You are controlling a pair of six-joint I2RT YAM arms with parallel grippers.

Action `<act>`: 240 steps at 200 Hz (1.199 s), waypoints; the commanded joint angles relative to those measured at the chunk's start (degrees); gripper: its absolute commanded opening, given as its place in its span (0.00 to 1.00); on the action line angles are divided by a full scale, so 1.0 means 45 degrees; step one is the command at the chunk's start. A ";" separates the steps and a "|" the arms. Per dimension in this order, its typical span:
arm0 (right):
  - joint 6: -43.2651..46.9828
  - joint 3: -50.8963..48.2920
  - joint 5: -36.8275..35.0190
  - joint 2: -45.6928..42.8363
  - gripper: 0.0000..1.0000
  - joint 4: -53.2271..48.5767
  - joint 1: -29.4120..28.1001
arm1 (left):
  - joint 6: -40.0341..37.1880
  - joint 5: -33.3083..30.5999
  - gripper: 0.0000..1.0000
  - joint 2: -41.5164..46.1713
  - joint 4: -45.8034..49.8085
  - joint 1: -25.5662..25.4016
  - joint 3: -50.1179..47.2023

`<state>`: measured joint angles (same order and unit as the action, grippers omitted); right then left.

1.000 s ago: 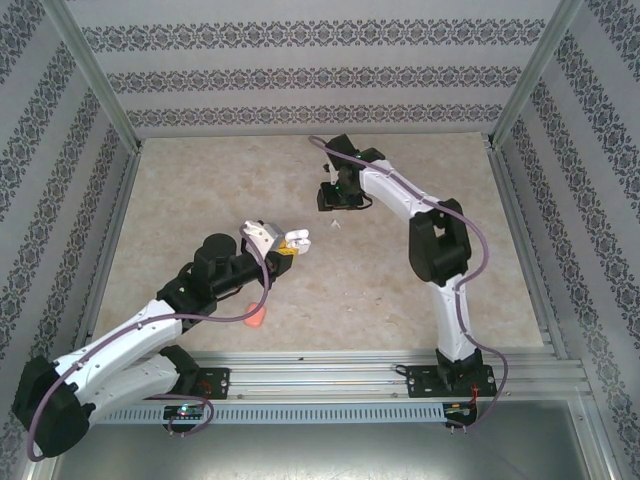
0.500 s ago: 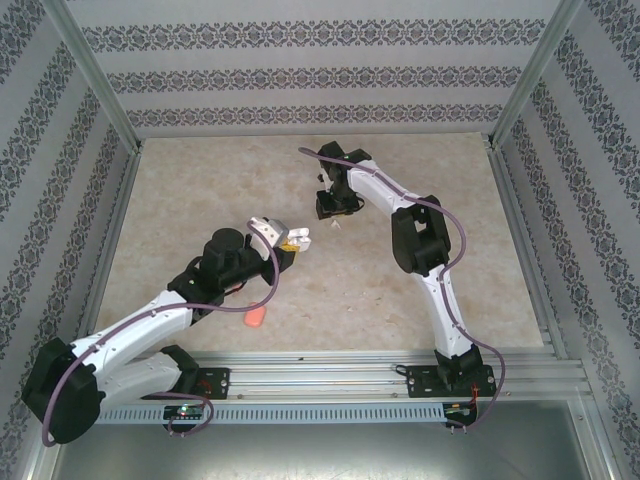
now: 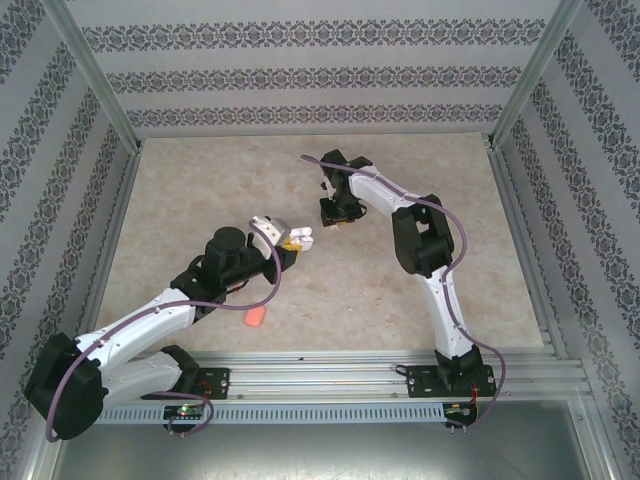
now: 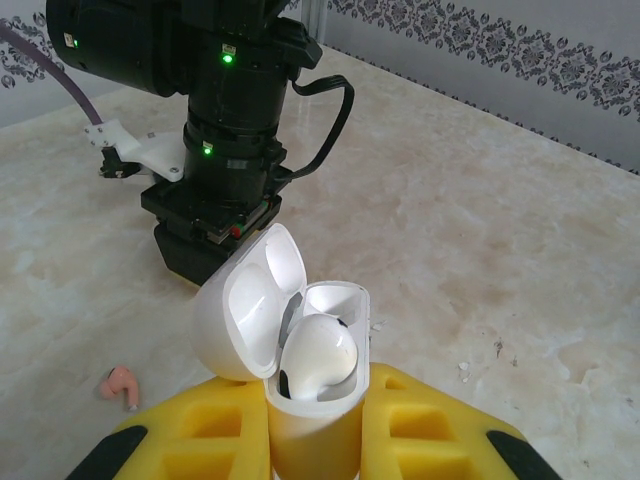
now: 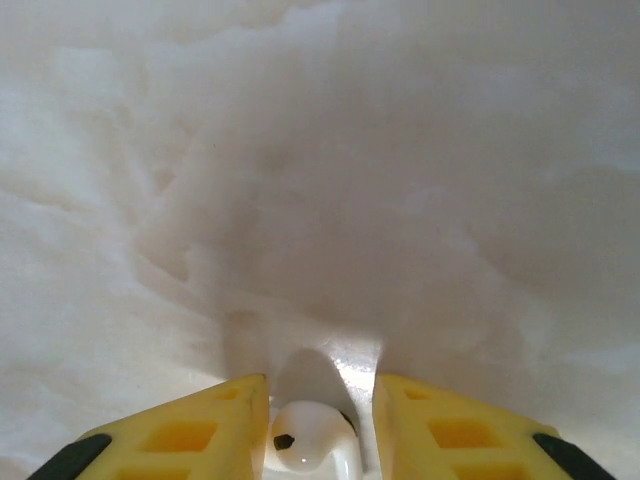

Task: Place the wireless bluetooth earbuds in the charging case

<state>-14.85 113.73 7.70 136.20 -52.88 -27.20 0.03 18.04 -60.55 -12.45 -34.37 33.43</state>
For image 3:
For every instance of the pink earbuds charging case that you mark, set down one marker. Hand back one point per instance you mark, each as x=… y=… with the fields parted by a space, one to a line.
x=255 y=320

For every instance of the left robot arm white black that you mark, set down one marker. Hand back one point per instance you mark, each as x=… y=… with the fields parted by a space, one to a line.
x=140 y=320

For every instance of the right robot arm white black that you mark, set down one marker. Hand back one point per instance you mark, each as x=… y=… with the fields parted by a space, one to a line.
x=380 y=192

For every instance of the small controller board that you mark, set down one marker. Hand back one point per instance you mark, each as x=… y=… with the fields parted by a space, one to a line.
x=457 y=409
x=185 y=411

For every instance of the grey metal sheet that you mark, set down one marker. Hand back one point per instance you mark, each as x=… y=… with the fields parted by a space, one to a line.
x=320 y=450

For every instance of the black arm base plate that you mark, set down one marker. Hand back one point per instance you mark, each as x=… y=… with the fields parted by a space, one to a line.
x=220 y=375
x=417 y=382

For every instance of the aluminium mounting rail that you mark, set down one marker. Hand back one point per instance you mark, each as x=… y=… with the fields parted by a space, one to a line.
x=320 y=375

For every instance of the aluminium side rail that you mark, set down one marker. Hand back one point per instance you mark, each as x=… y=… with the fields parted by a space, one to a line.
x=125 y=190
x=514 y=210

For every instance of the aluminium frame post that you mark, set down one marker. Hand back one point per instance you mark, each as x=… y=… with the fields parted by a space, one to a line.
x=96 y=75
x=532 y=75

